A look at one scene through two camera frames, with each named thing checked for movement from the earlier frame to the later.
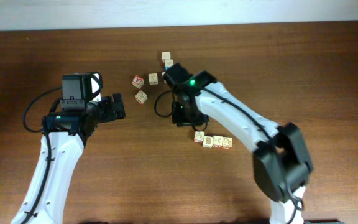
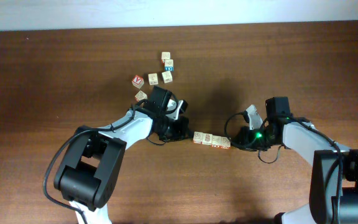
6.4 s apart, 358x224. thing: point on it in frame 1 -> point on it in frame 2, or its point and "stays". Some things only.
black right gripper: [176, 118] -> [243, 134]
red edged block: [227, 142] stays
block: [217, 142] stays
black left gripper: [109, 108] -> [181, 133]
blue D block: [168, 63] stays
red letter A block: [138, 81] stays
